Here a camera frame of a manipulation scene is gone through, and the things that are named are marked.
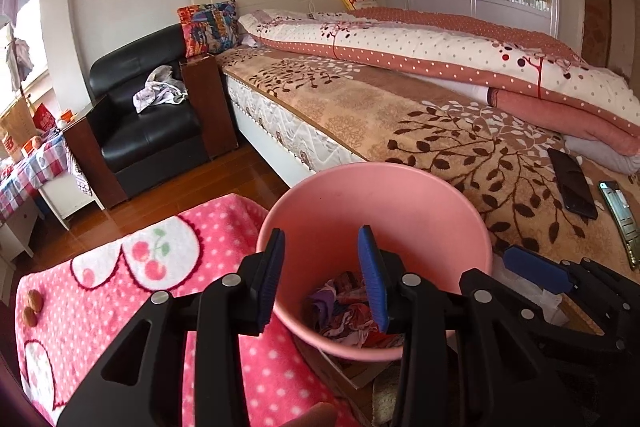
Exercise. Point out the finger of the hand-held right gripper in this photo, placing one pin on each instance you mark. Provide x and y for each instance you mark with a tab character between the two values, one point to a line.
537	268
550	327

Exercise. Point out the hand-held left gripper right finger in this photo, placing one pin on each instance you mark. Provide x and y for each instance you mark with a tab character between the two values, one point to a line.
372	277

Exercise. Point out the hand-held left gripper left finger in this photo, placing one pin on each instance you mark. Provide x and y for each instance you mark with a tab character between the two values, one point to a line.
270	287

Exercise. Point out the red snack wrapper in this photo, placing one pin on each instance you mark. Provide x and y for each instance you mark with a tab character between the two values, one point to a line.
350	281

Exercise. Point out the white purple paper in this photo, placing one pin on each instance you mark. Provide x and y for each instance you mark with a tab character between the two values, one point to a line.
330	309

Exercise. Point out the pink plastic bucket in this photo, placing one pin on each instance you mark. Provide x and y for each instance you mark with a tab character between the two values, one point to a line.
320	217

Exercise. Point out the white plastic bag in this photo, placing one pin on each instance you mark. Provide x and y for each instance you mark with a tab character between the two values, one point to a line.
530	302

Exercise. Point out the black smartphone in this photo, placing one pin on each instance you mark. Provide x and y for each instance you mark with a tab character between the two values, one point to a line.
572	184

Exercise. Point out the flat cardboard box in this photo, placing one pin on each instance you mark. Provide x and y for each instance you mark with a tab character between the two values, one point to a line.
345	372

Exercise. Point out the pink cherry print blanket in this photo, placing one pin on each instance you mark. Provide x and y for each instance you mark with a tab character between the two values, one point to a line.
150	267

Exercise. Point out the white quilted mattress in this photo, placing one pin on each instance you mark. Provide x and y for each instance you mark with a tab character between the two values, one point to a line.
280	127

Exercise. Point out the brown leaf pattern blanket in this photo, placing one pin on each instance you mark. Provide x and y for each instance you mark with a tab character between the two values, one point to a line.
400	117

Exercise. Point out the black leather armchair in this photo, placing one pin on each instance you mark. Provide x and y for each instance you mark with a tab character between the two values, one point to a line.
150	127

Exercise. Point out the white side table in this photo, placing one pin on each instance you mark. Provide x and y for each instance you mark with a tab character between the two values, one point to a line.
65	202

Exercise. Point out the crumpled white cloth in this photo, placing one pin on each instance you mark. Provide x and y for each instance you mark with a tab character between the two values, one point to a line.
157	89

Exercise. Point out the floral dotted quilt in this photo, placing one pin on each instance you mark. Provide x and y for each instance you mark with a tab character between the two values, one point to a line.
450	52

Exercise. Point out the white drawer table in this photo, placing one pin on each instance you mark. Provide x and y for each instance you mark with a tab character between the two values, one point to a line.
15	232

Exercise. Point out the small orange box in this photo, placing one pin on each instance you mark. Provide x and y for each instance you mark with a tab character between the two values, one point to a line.
66	114

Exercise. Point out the comic print cushion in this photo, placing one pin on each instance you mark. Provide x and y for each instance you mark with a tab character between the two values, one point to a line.
207	27

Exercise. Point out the brown wooden door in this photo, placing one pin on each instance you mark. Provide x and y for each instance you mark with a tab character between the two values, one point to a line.
605	7

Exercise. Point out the plaid tablecloth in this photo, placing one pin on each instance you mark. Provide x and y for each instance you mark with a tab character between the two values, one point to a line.
25	167

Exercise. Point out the red paper bag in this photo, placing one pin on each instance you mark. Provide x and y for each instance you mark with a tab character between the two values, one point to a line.
44	119

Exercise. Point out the brown paper bag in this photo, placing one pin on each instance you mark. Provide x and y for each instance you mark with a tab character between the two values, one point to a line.
15	127

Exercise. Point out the hanging clothes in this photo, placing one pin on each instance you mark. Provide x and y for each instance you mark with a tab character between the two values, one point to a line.
17	52

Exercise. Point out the bay window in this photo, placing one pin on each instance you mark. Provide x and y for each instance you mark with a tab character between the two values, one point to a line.
20	7

